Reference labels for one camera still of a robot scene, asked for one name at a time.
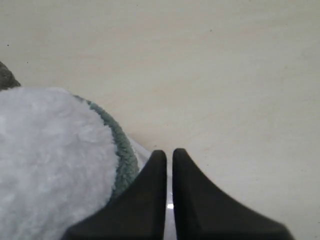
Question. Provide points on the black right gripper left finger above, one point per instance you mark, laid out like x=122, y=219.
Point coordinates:
x=137, y=214

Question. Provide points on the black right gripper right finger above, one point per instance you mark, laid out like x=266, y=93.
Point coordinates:
x=202, y=211

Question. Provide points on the green knitted scarf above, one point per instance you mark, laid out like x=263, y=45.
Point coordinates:
x=122, y=150

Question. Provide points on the white plush snowman toy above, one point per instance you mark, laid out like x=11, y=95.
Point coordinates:
x=46, y=220

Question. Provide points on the white plastic tray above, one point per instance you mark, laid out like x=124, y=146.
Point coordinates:
x=142, y=155

